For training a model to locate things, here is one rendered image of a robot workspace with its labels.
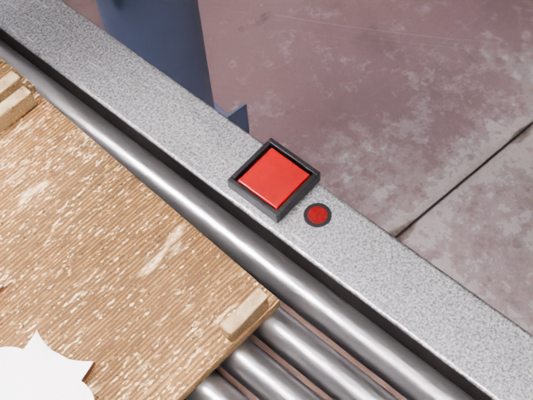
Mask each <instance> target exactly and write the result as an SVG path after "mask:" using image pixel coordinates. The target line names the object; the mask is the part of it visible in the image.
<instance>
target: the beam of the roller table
mask: <svg viewBox="0 0 533 400"><path fill-rule="evenodd" d="M0 40H2V41H3V42H4V43H6V44H7V45H8V46H10V47H11V48H12V49H13V50H14V51H16V52H17V53H19V54H20V55H21V56H23V57H24V58H26V59H27V60H28V61H29V62H30V63H32V64H33V65H34V66H36V67H37V68H39V69H40V70H41V71H42V72H43V73H45V74H46V75H48V76H49V77H50V78H52V79H53V80H55V81H56V82H57V83H58V84H59V85H60V86H62V87H63V88H65V89H66V90H68V91H69V92H70V93H72V94H73V95H74V96H75V97H76V98H78V99H79V100H80V101H82V102H83V103H85V104H86V105H87V106H89V107H90V108H91V109H92V110H94V111H95V112H96V113H98V114H99V115H101V116H102V117H103V118H105V119H106V120H107V121H108V122H109V123H111V124H112V125H114V126H115V127H116V128H118V129H119V130H120V131H122V132H123V133H124V134H125V135H126V136H128V137H129V138H131V139H132V140H134V141H135V142H136V143H137V144H138V145H140V146H141V147H142V148H144V149H145V150H147V151H148V152H149V153H151V154H152V155H153V156H154V157H155V158H157V159H158V160H160V161H161V162H162V163H164V164H165V165H167V166H168V167H169V168H170V169H171V170H173V171H174V172H175V173H177V174H178V175H180V176H181V177H182V178H184V179H185V180H186V181H187V182H188V183H190V184H191V185H193V186H194V187H196V188H197V189H198V190H199V191H200V192H202V193H203V194H204V195H206V196H207V197H208V198H210V199H211V200H213V201H214V202H215V203H216V204H217V205H219V206H220V207H221V208H223V209H224V210H226V211H227V212H228V213H230V214H231V215H232V216H233V217H235V218H236V219H237V220H239V221H240V222H242V223H243V224H244V225H246V226H247V227H248V228H249V229H250V230H252V231H253V232H254V233H256V234H257V235H259V236H260V237H262V238H263V239H264V240H265V241H266V242H268V243H269V244H270V245H272V246H273V247H274V248H276V249H277V250H279V251H280V252H281V253H282V254H283V255H285V256H286V257H288V258H289V259H290V260H292V261H293V262H294V263H295V264H296V265H298V266H299V267H301V268H302V269H303V270H305V271H306V272H308V273H309V274H310V275H311V276H312V277H314V278H315V279H316V280H318V281H319V282H320V283H322V284H323V285H325V286H326V287H327V288H328V289H329V290H331V291H332V292H334V293H335V294H337V295H338V296H339V297H340V298H342V299H343V300H344V301H345V302H347V303H348V304H349V305H351V306H352V307H354V308H355V309H356V310H357V311H358V312H360V313H361V314H362V315H364V316H365V317H367V318H368V319H369V320H371V321H372V322H373V323H374V324H375V325H377V326H378V327H380V328H381V329H383V330H384V331H385V332H387V333H388V334H389V335H390V336H391V337H393V338H394V339H395V340H397V341H398V342H400V343H401V344H403V345H404V346H405V347H406V348H407V349H409V350H410V351H411V352H413V353H414V354H415V355H417V356H418V357H420V358H421V359H422V360H423V361H424V362H426V363H427V364H429V365H430V366H431V367H433V368H434V369H435V370H437V372H439V373H440V374H441V375H443V376H444V377H446V378H447V379H449V380H450V381H451V382H452V383H453V384H455V385H456V386H457V387H459V388H460V389H461V390H463V391H464V392H466V393H467V394H468V395H469V396H470V397H472V398H473V399H475V400H533V336H532V335H531V334H530V333H529V332H527V331H526V330H524V329H523V328H521V327H520V326H518V325H517V324H516V323H515V322H513V321H512V320H510V319H509V318H507V317H506V316H504V315H503V314H502V313H501V312H499V311H498V310H496V309H494V308H493V307H492V306H491V305H489V304H488V303H487V302H485V301H483V300H482V299H481V298H479V297H478V296H477V295H475V294H474V293H472V292H471V291H470V290H468V289H466V288H465V287H464V286H463V285H461V284H460V283H458V282H457V281H455V280H454V279H452V278H451V277H450V276H449V275H447V274H446V273H444V272H443V271H441V270H440V269H438V268H437V267H436V266H435V265H433V264H432V263H430V262H428V261H427V260H426V259H425V258H423V257H422V256H420V255H419V254H417V253H416V252H414V251H413V250H412V249H411V248H409V247H408V246H406V245H405V244H403V243H402V242H400V241H399V240H398V239H397V238H395V237H393V236H392V235H391V234H389V233H387V232H386V231H385V230H384V229H382V228H381V227H380V226H378V225H376V224H375V223H374V222H372V221H371V220H370V219H369V218H367V217H365V216H364V215H362V214H361V213H360V212H358V211H357V210H356V209H354V208H353V207H351V206H350V205H348V204H347V203H346V202H345V201H343V200H342V199H340V198H339V197H337V196H336V195H334V194H333V193H332V192H331V191H329V190H327V189H326V188H325V187H323V186H321V185H320V184H319V183H317V184H316V185H315V186H314V188H312V189H311V191H310V192H308V193H307V195H306V196H304V197H303V199H302V200H300V201H299V203H298V204H296V205H295V207H294V208H292V210H291V211H290V212H288V214H287V215H286V216H284V218H283V219H281V220H280V222H279V223H276V222H275V221H273V220H272V219H270V218H269V217H268V216H267V215H266V214H264V213H263V212H261V211H260V210H258V209H257V208H256V207H254V206H253V205H252V204H251V203H249V202H248V201H246V200H245V199H244V198H242V197H241V196H239V195H238V194H237V193H236V192H235V191H233V190H232V189H230V188H229V187H228V178H229V177H231V176H232V175H233V174H234V173H235V172H236V171H237V170H238V169H239V168H240V167H241V166H242V165H243V164H244V163H245V162H246V161H247V160H248V159H249V158H250V157H251V156H253V155H254V154H255V153H256V152H257V151H258V150H259V149H260V148H261V147H262V146H263V143H261V142H260V141H259V140H257V139H255V138H254V137H253V136H252V135H250V134H249V133H247V132H246V131H244V130H243V129H241V128H240V127H239V126H238V125H236V124H235V123H233V122H232V121H230V120H229V119H227V118H226V117H225V116H224V115H222V114H221V113H219V112H218V111H216V110H215V109H214V108H213V107H211V106H209V105H208V104H207V103H205V102H203V101H202V100H201V99H200V98H198V97H197V96H195V95H194V94H192V93H191V92H189V91H188V90H187V89H186V88H184V87H183V86H181V85H180V84H178V83H177V82H175V81H174V80H173V79H172V78H170V77H169V76H167V75H166V74H164V73H163V72H161V71H160V70H159V69H158V68H156V67H154V66H153V65H152V64H150V63H149V62H148V61H147V60H145V59H143V58H142V57H141V56H139V55H137V54H136V53H135V52H134V51H132V50H131V49H129V48H128V47H126V46H125V45H123V44H122V43H121V42H120V41H118V40H117V39H115V38H114V37H112V36H111V35H109V34H108V33H107V32H106V31H104V30H103V29H101V28H100V27H98V26H97V25H95V24H94V23H93V22H92V21H90V20H88V19H87V18H86V17H84V16H83V15H81V14H80V13H79V12H77V11H76V10H74V9H73V8H71V7H70V6H69V5H68V4H66V3H65V2H63V1H62V0H0ZM313 203H323V204H325V205H326V206H328V207H329V209H330V210H331V212H332V219H331V220H330V221H329V223H328V224H327V225H325V226H323V227H319V228H316V227H312V226H310V225H308V224H307V223H306V222H305V219H304V211H305V209H306V207H307V206H309V205H311V204H313Z"/></svg>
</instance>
